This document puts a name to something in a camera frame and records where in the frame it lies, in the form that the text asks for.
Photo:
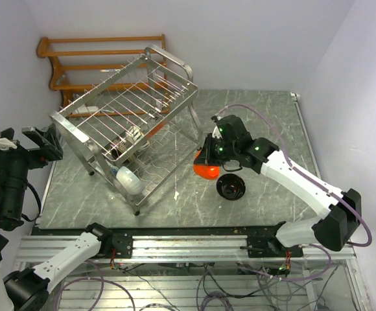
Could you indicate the aluminium frame rail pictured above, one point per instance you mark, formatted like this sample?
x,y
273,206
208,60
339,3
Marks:
x,y
37,249

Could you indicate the dark patterned bowl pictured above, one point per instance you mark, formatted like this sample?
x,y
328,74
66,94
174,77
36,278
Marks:
x,y
117,147

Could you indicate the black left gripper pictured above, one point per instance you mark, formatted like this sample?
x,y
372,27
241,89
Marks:
x,y
49,146

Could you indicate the wooden shelf rack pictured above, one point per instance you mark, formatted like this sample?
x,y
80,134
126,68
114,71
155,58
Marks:
x,y
79,64

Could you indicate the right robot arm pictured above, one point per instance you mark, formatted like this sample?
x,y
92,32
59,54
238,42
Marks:
x,y
337,212

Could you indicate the steel wire dish rack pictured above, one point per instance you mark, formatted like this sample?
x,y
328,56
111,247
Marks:
x,y
154,92

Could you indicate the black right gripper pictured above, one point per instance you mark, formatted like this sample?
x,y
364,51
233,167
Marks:
x,y
205,157

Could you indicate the black bowl tan underside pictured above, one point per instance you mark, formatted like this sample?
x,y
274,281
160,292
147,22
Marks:
x,y
231,187

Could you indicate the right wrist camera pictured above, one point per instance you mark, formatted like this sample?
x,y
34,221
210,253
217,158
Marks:
x,y
216,130

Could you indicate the blue floral white bowl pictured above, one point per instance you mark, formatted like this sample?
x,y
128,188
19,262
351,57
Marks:
x,y
114,169

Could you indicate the plain white bowl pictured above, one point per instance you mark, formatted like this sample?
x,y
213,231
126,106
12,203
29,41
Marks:
x,y
131,183

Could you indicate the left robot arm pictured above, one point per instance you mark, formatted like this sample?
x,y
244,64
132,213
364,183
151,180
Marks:
x,y
29,289

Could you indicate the orange bowl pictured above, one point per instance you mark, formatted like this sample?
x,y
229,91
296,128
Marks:
x,y
210,172

